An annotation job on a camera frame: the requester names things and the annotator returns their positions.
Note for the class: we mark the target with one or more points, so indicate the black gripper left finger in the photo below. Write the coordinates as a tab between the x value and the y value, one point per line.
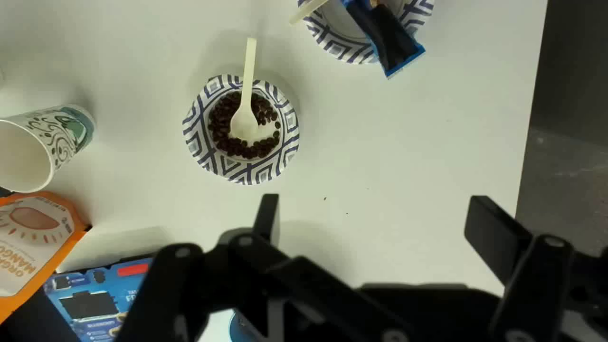
190	291

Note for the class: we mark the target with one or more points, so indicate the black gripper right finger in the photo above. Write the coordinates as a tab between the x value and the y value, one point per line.
538	285

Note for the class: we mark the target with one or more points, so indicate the patterned paper bowl with beans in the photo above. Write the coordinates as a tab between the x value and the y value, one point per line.
209	152

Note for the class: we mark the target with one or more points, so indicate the white plastic spoon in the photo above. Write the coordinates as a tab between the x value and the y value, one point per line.
243	124

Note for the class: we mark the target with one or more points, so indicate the paper cup with dark beans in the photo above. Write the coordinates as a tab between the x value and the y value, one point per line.
38	145

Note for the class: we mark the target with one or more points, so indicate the patterned paper bowl with packet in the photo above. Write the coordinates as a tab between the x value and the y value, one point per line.
334	38

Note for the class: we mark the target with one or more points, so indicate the blue cookie box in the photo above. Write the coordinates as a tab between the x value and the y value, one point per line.
87	304

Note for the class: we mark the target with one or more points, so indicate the orange and white snack pouch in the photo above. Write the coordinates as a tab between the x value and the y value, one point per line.
30	247

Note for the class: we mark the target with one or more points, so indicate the dark blue snack packet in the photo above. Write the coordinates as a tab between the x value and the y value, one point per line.
389	38

